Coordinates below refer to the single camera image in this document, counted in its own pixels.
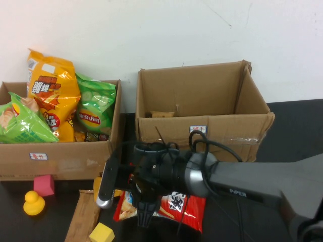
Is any cardboard box with chips label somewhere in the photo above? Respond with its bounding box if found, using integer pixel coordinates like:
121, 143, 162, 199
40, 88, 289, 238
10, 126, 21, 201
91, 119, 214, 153
0, 79, 123, 182

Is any black cable tie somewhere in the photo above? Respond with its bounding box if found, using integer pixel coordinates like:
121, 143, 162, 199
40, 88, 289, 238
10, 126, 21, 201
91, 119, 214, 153
154, 126, 169, 150

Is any brown biscuit packet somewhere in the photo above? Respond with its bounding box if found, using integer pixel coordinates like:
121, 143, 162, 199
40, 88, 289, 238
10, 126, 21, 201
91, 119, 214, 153
64, 189, 102, 242

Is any yellow foam cube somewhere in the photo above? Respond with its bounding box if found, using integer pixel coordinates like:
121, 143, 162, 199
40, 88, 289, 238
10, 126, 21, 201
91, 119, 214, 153
88, 222, 116, 242

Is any dark small snack packet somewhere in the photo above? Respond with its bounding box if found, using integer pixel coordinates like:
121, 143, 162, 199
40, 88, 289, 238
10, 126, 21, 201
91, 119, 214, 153
75, 131, 110, 143

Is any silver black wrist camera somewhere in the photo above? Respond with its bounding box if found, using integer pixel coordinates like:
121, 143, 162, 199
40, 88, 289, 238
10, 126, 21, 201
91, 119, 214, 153
96, 145, 121, 210

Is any cardboard box with biscuit label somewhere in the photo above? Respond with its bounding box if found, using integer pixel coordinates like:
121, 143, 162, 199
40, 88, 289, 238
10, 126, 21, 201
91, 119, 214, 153
135, 59, 276, 163

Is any orange chip bag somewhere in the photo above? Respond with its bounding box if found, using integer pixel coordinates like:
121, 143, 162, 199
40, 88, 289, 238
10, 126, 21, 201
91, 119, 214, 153
26, 48, 82, 143

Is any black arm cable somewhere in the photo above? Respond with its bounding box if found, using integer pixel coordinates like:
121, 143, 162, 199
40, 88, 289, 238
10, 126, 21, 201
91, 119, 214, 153
188, 130, 244, 200

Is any light green chip bag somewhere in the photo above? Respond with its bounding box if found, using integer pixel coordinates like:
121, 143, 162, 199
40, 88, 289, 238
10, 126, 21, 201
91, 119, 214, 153
0, 91, 60, 144

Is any tan biscuit packet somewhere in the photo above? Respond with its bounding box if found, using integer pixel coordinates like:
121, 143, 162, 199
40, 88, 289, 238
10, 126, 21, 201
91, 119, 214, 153
150, 111, 176, 119

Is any yellow rubber duck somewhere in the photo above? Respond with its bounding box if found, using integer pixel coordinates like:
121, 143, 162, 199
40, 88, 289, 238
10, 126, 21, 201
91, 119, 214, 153
23, 190, 46, 217

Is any red and blue snack bag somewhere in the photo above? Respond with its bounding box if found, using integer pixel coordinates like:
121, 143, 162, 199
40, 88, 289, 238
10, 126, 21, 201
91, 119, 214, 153
113, 173, 207, 234

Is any pink foam cube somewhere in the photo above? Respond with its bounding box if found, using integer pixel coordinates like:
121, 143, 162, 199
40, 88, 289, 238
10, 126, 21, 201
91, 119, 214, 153
33, 174, 56, 198

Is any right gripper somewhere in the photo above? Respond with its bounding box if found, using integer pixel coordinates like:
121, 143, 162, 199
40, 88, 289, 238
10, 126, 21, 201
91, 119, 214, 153
120, 142, 189, 229

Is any green Lay's cucumber chip bag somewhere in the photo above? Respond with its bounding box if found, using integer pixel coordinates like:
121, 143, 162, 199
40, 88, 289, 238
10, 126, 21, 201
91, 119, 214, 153
75, 72, 117, 136

